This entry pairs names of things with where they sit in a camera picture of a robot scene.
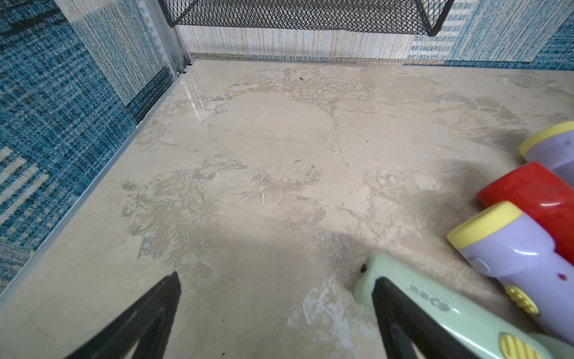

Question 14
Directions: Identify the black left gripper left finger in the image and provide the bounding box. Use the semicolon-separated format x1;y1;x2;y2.
67;272;182;358

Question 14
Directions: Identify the black mesh shelf rack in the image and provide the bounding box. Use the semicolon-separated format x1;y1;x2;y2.
158;0;454;37

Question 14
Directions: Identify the purple flashlight yellow rim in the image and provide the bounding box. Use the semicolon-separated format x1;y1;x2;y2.
447;201;573;344

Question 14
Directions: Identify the purple flashlight left of pair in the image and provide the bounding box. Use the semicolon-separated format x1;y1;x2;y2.
520;121;573;187

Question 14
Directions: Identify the mint green flashlight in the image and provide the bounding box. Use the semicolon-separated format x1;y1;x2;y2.
354;253;573;358

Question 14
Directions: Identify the all red flashlight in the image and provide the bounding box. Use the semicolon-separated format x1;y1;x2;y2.
476;162;573;263

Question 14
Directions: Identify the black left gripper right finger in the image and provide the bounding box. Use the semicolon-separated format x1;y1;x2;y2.
372;278;476;358

